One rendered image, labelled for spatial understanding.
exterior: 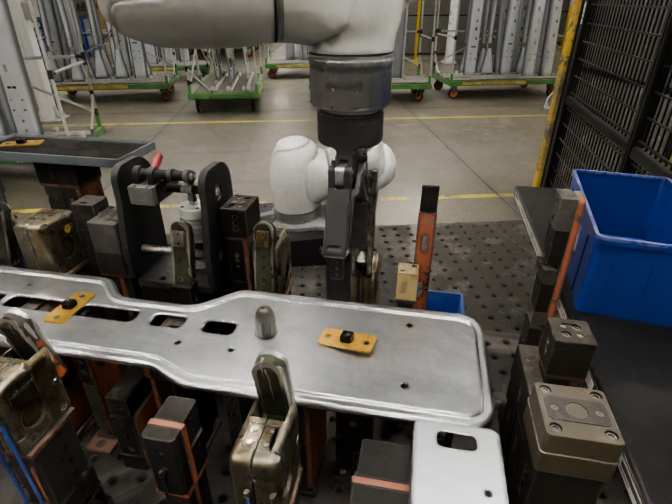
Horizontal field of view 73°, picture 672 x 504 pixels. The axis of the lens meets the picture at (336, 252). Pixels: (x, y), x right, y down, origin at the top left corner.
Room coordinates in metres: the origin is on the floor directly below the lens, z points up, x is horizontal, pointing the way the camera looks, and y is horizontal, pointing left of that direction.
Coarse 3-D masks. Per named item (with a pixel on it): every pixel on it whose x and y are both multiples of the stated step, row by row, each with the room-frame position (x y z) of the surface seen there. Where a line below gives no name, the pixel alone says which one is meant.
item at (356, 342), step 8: (328, 328) 0.56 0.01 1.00; (320, 336) 0.54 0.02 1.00; (336, 336) 0.54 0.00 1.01; (344, 336) 0.52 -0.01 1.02; (352, 336) 0.53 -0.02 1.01; (360, 336) 0.53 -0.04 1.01; (368, 336) 0.53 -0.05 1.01; (328, 344) 0.52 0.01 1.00; (336, 344) 0.52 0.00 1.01; (344, 344) 0.52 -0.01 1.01; (352, 344) 0.51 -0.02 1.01; (360, 344) 0.51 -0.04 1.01; (368, 344) 0.51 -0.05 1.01; (368, 352) 0.50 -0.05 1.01
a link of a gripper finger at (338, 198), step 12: (348, 168) 0.46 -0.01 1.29; (348, 180) 0.46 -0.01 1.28; (336, 192) 0.46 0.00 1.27; (348, 192) 0.45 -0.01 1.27; (336, 204) 0.45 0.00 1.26; (348, 204) 0.45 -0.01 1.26; (336, 216) 0.45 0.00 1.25; (348, 216) 0.45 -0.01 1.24; (336, 228) 0.44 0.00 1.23; (324, 240) 0.44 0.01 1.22; (336, 240) 0.43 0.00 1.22; (324, 252) 0.43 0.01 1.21
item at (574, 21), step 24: (576, 0) 3.33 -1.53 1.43; (576, 24) 3.31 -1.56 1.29; (648, 24) 2.62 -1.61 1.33; (624, 48) 2.76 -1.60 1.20; (600, 72) 2.91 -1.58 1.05; (624, 72) 2.71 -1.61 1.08; (648, 72) 2.52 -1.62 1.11; (552, 96) 3.36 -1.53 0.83; (600, 96) 2.86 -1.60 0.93; (552, 120) 3.31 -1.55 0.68; (576, 144) 2.97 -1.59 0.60; (600, 144) 2.73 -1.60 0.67; (600, 168) 2.68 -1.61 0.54
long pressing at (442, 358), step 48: (0, 288) 0.67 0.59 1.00; (48, 288) 0.67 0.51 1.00; (96, 288) 0.67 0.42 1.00; (0, 336) 0.55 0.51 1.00; (48, 336) 0.54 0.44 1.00; (96, 336) 0.54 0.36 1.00; (144, 336) 0.54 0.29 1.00; (192, 336) 0.54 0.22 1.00; (240, 336) 0.54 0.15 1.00; (288, 336) 0.54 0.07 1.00; (384, 336) 0.54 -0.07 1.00; (432, 336) 0.54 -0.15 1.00; (480, 336) 0.55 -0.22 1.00; (192, 384) 0.45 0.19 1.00; (240, 384) 0.45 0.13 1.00; (336, 384) 0.44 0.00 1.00; (384, 384) 0.44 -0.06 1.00; (432, 384) 0.44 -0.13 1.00; (480, 384) 0.44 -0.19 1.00
